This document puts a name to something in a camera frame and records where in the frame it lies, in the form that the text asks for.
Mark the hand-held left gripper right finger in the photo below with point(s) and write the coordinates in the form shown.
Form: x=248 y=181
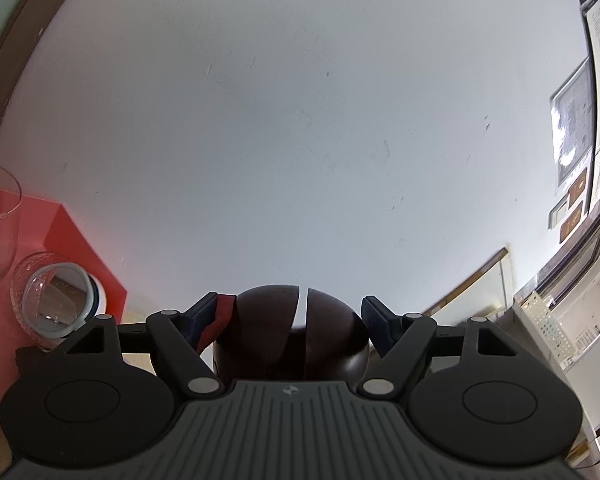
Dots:
x=376 y=316

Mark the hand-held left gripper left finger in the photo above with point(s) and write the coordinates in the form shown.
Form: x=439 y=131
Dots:
x=204 y=311

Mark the red cloth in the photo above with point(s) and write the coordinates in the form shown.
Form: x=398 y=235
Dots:
x=224 y=312

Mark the dark wooden round container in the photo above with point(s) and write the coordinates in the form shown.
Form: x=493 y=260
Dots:
x=280 y=335

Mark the pink hexagonal container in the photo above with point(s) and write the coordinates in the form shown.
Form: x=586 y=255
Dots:
x=45 y=230

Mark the white board with wooden edge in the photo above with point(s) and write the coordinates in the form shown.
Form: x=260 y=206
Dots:
x=485 y=285

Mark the white perforated basket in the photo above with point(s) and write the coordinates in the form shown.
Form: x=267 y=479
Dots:
x=545 y=327

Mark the textured clear glass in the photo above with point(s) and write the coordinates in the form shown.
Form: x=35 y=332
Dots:
x=20 y=285

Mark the brown no-smoking sign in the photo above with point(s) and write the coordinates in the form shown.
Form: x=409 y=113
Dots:
x=571 y=225

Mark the brown bell sign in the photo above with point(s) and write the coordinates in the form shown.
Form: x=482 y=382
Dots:
x=577 y=187

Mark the grey certificate sheet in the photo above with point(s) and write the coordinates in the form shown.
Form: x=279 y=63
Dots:
x=575 y=120

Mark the white light switch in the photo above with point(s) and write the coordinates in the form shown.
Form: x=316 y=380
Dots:
x=559 y=212

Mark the brown partition frame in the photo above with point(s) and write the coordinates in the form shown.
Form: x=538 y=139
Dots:
x=15 y=35

